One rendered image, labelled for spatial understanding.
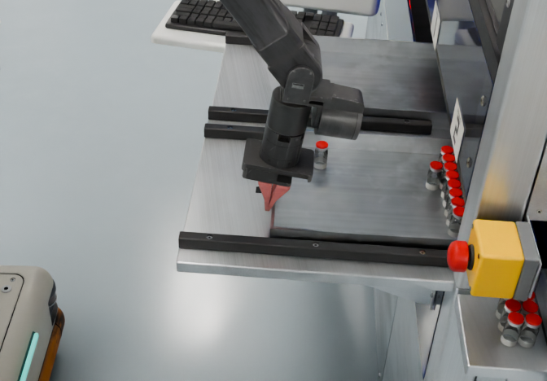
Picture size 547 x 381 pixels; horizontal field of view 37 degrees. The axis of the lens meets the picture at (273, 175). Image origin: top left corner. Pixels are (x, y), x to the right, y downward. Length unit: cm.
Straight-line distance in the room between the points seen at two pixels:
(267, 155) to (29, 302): 100
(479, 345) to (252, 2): 53
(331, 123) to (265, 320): 125
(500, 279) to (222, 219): 44
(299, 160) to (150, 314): 122
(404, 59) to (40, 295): 102
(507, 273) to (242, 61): 80
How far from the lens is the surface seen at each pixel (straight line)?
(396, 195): 132
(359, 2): 201
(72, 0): 397
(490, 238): 105
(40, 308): 202
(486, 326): 115
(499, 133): 102
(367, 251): 119
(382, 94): 157
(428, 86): 162
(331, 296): 237
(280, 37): 104
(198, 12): 195
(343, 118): 112
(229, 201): 128
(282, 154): 114
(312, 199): 129
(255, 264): 118
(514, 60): 97
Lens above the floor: 170
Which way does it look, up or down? 38 degrees down
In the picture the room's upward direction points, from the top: 3 degrees clockwise
